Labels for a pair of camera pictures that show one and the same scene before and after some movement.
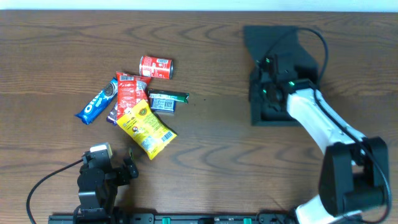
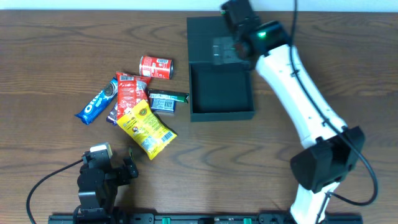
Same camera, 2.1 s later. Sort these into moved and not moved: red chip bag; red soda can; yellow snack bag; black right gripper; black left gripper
Moved: black right gripper
Not moved: red soda can; black left gripper; red chip bag; yellow snack bag
